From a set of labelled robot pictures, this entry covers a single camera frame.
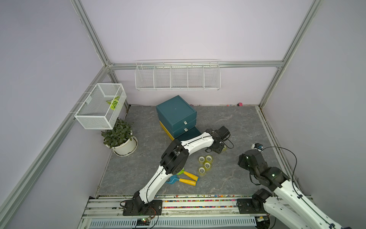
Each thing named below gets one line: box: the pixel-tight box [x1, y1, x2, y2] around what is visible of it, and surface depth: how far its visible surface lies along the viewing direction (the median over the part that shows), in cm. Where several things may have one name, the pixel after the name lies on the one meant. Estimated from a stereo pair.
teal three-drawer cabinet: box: [155, 94, 202, 142], surface depth 91 cm
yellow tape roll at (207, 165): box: [203, 161, 213, 172], surface depth 89 cm
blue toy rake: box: [165, 174, 197, 187], surface depth 83 cm
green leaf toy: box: [105, 96, 120, 111], surface depth 83 cm
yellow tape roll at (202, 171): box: [198, 166, 207, 177], surface depth 87 cm
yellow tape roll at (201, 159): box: [198, 155, 206, 163], surface depth 91 cm
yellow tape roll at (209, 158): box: [205, 154, 214, 162], surface depth 92 cm
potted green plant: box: [101, 117, 138, 157], surface depth 84 cm
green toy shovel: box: [176, 167, 199, 182], surface depth 84 cm
